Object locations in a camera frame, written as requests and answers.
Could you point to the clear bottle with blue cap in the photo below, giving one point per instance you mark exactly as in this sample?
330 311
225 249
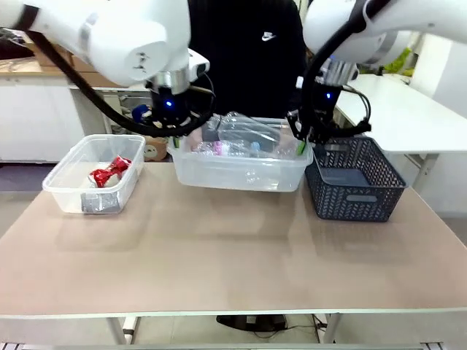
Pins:
255 146

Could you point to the green plant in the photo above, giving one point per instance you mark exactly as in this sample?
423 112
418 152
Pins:
399 62

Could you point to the clear bottle with pink cap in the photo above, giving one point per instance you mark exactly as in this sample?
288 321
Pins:
219 147

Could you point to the red snack wrapper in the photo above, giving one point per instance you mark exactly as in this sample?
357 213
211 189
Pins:
104 176

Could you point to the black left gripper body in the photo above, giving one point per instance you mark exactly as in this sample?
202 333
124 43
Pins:
169 109

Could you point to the dark blue woven plastic basket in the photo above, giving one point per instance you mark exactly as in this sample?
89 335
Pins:
365 209

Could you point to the mannequin head with blue cap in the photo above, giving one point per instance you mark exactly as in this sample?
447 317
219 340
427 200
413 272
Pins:
155 151

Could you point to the black stand base on floor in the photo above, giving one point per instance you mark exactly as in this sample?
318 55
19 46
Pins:
250 322

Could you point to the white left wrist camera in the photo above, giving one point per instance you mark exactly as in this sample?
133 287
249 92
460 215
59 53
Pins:
200 65

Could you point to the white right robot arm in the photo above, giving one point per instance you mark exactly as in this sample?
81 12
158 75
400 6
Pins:
401 14

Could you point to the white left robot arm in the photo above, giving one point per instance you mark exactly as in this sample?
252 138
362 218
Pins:
109 36

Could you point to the person's right hand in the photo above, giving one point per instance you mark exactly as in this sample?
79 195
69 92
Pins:
196 139

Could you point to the white side table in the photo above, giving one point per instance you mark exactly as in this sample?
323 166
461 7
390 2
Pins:
401 120

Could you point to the crushed clear plastic bottle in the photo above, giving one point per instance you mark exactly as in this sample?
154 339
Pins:
237 122

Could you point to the person in black sweatshirt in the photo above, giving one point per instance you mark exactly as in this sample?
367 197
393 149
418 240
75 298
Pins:
248 73

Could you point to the clear plastic container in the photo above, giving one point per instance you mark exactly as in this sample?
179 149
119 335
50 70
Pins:
237 175
65 189

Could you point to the white table leg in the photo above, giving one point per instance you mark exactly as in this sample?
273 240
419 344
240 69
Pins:
126 330

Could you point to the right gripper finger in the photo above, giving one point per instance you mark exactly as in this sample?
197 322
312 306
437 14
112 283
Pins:
323 135
301 147

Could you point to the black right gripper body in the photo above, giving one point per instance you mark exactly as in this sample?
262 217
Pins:
326 109

